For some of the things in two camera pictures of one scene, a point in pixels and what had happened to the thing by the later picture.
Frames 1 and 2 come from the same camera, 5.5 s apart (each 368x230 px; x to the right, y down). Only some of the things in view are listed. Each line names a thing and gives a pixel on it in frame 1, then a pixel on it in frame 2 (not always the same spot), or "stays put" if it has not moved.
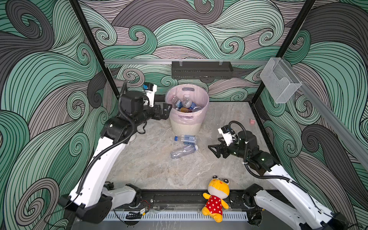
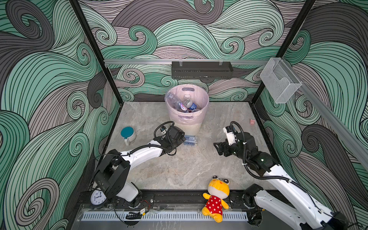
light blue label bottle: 189,140 stays put
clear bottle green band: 187,101 stays put
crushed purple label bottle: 185,150 -> 175,102
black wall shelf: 201,70 stays put
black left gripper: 164,113 -> 180,140
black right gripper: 219,148 stays put
